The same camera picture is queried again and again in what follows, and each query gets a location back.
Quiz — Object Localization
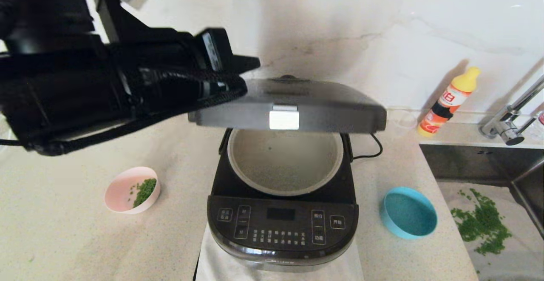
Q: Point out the black rice cooker lid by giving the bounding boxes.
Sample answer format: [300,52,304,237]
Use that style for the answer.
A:
[188,75,387,133]

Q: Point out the chopped green vegetables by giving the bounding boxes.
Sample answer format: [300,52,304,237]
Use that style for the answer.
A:
[129,178,157,208]

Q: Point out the pink bowl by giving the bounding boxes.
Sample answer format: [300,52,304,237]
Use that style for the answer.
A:
[104,166,161,214]

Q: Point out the white inner pot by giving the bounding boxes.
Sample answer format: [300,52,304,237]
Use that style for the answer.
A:
[227,129,344,196]

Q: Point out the black rice cooker base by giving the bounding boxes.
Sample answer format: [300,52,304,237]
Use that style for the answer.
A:
[207,128,359,272]

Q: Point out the white towel under cooker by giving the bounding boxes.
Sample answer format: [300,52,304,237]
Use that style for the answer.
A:
[195,221,364,281]

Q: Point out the blue bowl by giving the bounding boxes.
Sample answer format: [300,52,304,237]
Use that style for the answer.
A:
[380,186,438,240]

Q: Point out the clear plastic cup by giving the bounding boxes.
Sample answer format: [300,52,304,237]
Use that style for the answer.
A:
[387,108,419,139]

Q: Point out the yellow orange squeeze bottle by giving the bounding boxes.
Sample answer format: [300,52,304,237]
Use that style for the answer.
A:
[416,67,481,138]

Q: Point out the stainless steel sink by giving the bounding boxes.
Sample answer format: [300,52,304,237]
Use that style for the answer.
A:
[419,143,544,281]

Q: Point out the chrome faucet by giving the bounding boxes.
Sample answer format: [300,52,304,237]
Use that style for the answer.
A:
[479,74,544,146]

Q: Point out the green grains on sink towel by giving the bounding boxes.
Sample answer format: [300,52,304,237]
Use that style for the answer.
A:
[450,188,513,256]

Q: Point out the clear plastic water bottle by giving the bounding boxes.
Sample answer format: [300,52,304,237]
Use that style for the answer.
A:
[527,111,544,141]

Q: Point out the white towel in sink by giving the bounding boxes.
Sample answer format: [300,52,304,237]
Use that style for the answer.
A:
[437,181,544,281]

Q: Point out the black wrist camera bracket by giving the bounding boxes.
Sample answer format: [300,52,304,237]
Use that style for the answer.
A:
[96,0,143,44]

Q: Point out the black power cable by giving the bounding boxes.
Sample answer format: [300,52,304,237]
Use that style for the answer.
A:
[352,133,383,160]

